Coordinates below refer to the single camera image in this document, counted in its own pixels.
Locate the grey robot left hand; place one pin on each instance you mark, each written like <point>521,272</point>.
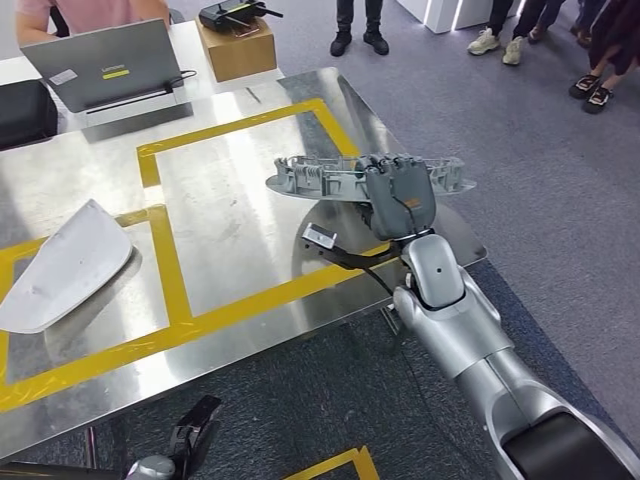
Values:
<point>195,437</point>

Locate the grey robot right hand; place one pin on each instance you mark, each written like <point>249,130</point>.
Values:
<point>400,199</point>

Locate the grey plastic wheel cover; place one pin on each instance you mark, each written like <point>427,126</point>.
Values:
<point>310,182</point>

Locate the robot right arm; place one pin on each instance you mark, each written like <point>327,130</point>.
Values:
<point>450,318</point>

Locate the stainless steel workbench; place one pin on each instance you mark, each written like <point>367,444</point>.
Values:
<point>240,218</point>

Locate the white plastic car part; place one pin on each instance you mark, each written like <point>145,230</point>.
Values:
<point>65,272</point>

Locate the person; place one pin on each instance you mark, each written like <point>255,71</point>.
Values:
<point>345,43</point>
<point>615,33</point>
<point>482,41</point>
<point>100,12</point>

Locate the white lit counter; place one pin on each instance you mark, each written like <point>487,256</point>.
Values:
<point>440,13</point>

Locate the brown cardboard box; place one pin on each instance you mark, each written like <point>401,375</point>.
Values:
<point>240,56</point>

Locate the black remote controller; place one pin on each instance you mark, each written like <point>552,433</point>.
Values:
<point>225,14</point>

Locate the grey laptop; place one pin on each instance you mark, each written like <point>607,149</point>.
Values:
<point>100,66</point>

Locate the black zip case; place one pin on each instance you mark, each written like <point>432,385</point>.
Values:
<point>25,112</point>

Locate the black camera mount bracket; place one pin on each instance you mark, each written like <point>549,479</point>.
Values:
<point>360,258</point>

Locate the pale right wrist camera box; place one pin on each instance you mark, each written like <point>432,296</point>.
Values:
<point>320,236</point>

